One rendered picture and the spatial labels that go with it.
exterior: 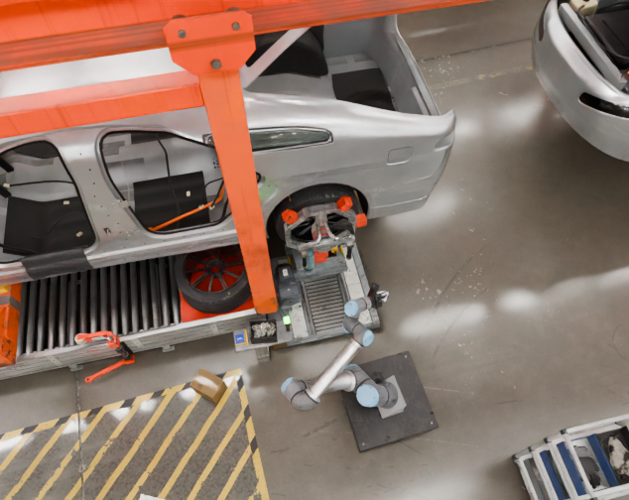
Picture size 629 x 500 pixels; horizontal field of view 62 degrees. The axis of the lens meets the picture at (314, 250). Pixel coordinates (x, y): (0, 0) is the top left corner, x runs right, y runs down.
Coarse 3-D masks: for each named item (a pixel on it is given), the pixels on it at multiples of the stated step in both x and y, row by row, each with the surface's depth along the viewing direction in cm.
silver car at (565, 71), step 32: (576, 0) 462; (608, 0) 471; (544, 32) 461; (576, 32) 440; (608, 32) 436; (544, 64) 464; (576, 64) 427; (608, 64) 413; (576, 96) 432; (608, 96) 409; (576, 128) 451; (608, 128) 421
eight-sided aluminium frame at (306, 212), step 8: (304, 208) 374; (312, 208) 374; (320, 208) 376; (328, 208) 373; (336, 208) 373; (304, 216) 372; (352, 216) 386; (288, 224) 383; (296, 224) 380; (352, 224) 396; (288, 232) 385; (344, 232) 411; (288, 240) 395; (296, 240) 408; (296, 248) 408
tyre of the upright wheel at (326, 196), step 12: (300, 192) 376; (312, 192) 374; (324, 192) 373; (336, 192) 377; (348, 192) 386; (288, 204) 378; (300, 204) 374; (276, 216) 390; (276, 228) 395; (300, 240) 416
